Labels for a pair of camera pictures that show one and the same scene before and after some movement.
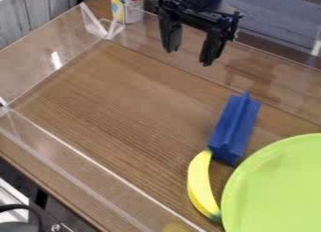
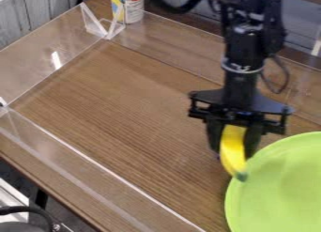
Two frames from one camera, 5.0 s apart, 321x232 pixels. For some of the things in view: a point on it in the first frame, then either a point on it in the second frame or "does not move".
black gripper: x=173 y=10 to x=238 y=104
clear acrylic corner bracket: x=103 y=26 does not move
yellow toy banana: x=199 y=186 to x=232 y=148
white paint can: x=127 y=7 does not move
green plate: x=272 y=193 does not move
